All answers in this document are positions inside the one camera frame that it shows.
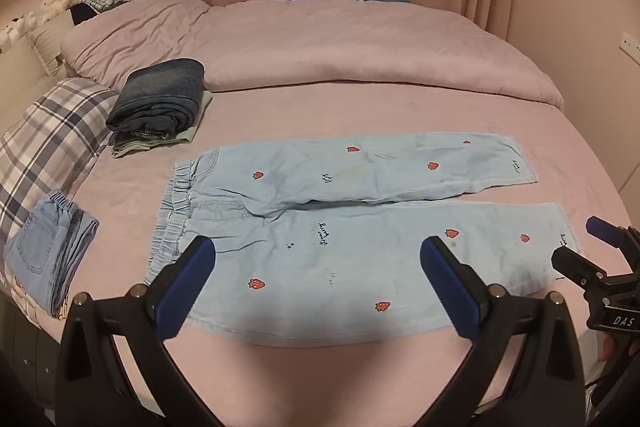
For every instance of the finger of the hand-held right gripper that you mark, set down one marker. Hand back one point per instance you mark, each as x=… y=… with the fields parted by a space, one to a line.
x=607 y=229
x=575 y=264

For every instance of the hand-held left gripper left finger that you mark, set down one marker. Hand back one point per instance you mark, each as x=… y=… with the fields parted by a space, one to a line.
x=184 y=289

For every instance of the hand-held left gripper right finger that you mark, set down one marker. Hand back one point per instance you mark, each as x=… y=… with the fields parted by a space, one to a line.
x=446 y=289

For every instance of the light blue strawberry pants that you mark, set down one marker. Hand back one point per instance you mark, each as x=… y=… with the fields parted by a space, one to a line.
x=350 y=257

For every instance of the person's right hand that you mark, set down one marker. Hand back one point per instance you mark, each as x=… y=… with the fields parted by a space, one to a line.
x=608 y=348

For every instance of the folded light blue jeans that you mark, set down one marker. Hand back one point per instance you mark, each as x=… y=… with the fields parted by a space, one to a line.
x=45 y=252

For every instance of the folded pale green garment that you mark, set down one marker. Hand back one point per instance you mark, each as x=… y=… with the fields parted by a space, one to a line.
x=150 y=148

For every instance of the pink bed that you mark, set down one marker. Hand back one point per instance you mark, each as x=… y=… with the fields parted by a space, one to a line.
x=320 y=372

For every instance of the dark nightstand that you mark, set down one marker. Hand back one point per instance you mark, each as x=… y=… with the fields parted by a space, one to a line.
x=25 y=352

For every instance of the folded dark blue jeans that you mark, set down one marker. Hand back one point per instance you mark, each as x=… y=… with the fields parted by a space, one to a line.
x=155 y=102

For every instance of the plaid pillow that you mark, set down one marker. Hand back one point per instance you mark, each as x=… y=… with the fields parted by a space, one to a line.
x=45 y=137

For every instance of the pink duvet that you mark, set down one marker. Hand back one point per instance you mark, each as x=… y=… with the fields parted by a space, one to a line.
x=325 y=42

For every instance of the cream pillow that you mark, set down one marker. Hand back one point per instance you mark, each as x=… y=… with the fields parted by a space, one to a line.
x=47 y=42

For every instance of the white plush toy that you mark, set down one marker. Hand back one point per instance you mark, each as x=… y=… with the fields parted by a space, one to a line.
x=15 y=32
x=56 y=2

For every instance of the white wall socket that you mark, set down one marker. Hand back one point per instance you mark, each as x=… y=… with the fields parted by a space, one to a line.
x=631 y=47

